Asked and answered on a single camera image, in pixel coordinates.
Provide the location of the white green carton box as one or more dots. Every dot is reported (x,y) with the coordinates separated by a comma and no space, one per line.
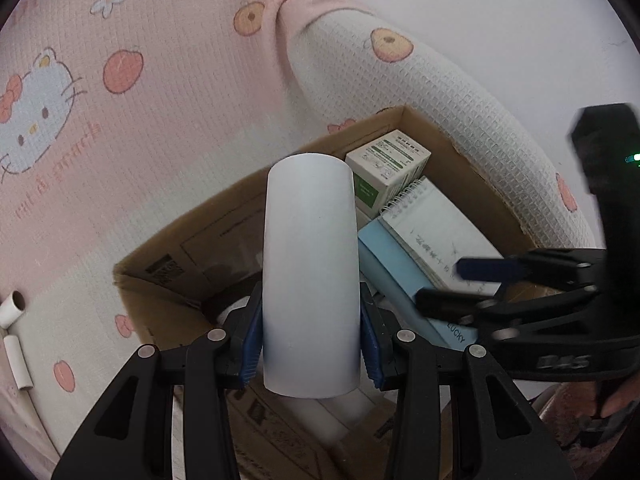
(383,167)

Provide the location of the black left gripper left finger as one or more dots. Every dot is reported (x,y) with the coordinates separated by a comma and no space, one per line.
(127,434)

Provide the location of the light blue book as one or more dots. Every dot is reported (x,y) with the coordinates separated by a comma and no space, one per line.
(394,274)

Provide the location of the white spiral notepad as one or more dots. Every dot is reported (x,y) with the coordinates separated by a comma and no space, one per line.
(435,233)

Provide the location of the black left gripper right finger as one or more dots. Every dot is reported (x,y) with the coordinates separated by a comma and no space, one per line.
(461,401)

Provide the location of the pink Hello Kitty bedsheet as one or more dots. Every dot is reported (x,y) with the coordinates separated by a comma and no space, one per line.
(117,117)

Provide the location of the person's right hand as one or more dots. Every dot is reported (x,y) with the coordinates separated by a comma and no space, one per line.
(627,393)

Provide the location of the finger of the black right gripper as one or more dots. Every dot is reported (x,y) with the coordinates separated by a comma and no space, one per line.
(538,266)
(566,316)

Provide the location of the large white paper tube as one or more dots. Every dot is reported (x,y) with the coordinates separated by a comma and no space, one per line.
(310,293)

